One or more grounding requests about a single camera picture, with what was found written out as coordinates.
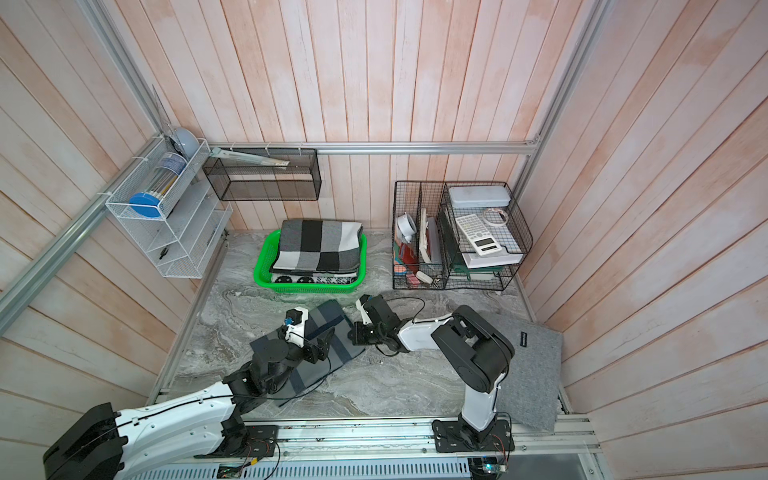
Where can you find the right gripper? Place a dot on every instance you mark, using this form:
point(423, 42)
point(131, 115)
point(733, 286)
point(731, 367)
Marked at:
point(361, 339)

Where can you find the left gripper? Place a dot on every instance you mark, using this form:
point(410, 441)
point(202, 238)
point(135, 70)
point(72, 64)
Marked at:
point(322, 348)

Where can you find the grey navy striped scarf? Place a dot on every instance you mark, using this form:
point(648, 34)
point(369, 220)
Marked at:
point(343, 351)

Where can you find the black white smiley scarf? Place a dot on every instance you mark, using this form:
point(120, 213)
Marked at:
point(314, 278)

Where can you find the grey black checkered scarf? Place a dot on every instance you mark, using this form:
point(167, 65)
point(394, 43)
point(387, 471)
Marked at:
point(318, 246)

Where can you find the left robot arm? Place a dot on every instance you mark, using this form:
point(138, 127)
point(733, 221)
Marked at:
point(109, 444)

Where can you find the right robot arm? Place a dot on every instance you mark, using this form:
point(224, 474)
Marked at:
point(479, 353)

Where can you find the green plastic basket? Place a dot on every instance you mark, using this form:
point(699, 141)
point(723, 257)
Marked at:
point(268, 253)

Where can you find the white tape roll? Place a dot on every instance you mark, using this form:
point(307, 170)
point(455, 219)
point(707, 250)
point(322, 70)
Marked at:
point(406, 228)

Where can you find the green book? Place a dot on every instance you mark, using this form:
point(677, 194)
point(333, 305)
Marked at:
point(456, 260)

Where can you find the white notebook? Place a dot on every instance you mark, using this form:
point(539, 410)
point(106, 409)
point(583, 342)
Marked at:
point(511, 252)

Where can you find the white calculator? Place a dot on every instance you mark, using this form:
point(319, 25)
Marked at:
point(478, 235)

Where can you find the white flat box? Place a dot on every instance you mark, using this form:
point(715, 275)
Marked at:
point(486, 196)

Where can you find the grey felt mat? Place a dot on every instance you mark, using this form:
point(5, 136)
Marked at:
point(529, 395)

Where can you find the blue capped clear tube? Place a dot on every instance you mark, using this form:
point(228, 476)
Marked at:
point(146, 202)

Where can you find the grey round bowl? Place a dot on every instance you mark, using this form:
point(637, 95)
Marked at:
point(184, 142)

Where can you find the black wire grid organizer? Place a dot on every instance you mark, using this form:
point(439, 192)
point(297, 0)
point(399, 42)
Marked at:
point(422, 264)

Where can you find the white mesh wall shelf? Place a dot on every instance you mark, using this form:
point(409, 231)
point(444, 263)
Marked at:
point(181, 242)

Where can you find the black mesh wall basket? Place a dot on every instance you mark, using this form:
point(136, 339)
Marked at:
point(300, 181)

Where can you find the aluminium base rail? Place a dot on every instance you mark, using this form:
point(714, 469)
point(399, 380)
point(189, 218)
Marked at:
point(401, 448)

